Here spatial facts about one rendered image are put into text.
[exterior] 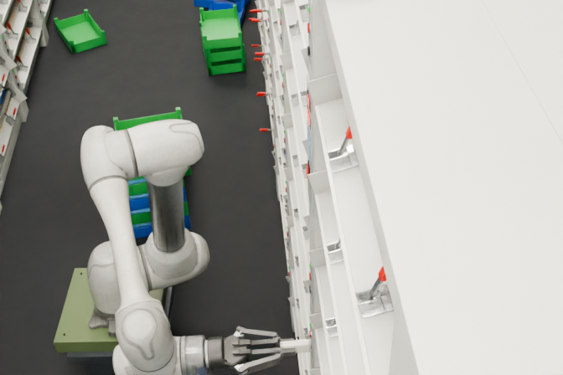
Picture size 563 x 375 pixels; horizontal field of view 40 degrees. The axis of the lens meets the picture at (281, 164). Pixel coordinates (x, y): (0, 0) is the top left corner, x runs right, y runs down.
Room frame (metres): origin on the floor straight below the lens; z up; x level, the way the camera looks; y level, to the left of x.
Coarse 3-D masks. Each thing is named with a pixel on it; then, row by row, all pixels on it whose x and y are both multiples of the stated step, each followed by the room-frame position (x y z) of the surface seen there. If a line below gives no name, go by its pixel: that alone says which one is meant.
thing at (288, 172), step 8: (288, 168) 1.71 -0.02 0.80; (288, 176) 1.71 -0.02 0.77; (296, 200) 1.62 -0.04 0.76; (296, 224) 1.53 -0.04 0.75; (296, 232) 1.50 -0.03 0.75; (296, 240) 1.47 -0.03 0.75; (304, 264) 1.37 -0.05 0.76; (304, 272) 1.35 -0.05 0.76; (304, 296) 1.27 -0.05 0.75; (304, 304) 1.24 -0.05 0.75
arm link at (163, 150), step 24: (168, 120) 1.63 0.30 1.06; (144, 144) 1.54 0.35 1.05; (168, 144) 1.55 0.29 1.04; (192, 144) 1.57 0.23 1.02; (144, 168) 1.51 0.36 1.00; (168, 168) 1.54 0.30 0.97; (168, 192) 1.58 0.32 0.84; (168, 216) 1.61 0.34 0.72; (168, 240) 1.64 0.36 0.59; (192, 240) 1.71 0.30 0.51; (144, 264) 1.66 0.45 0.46; (168, 264) 1.63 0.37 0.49; (192, 264) 1.67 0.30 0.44
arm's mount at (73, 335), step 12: (72, 276) 1.81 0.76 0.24; (84, 276) 1.81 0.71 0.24; (72, 288) 1.75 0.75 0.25; (84, 288) 1.75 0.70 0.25; (72, 300) 1.70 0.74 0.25; (84, 300) 1.70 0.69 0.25; (72, 312) 1.64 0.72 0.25; (84, 312) 1.64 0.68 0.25; (60, 324) 1.59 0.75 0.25; (72, 324) 1.59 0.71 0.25; (84, 324) 1.59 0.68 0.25; (60, 336) 1.54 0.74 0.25; (72, 336) 1.54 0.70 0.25; (84, 336) 1.54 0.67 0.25; (96, 336) 1.54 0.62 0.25; (108, 336) 1.53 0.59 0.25; (60, 348) 1.52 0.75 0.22; (72, 348) 1.52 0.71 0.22; (84, 348) 1.52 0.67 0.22; (96, 348) 1.52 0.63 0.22; (108, 348) 1.52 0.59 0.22
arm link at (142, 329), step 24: (96, 192) 1.43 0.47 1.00; (120, 192) 1.43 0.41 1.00; (120, 216) 1.36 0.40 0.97; (120, 240) 1.26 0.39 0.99; (120, 264) 1.16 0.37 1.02; (120, 288) 1.10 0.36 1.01; (144, 288) 1.09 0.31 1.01; (120, 312) 1.03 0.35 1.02; (144, 312) 0.99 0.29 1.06; (120, 336) 0.95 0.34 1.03; (144, 336) 0.94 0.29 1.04; (168, 336) 0.98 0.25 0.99; (144, 360) 0.94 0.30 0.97; (168, 360) 0.99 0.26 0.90
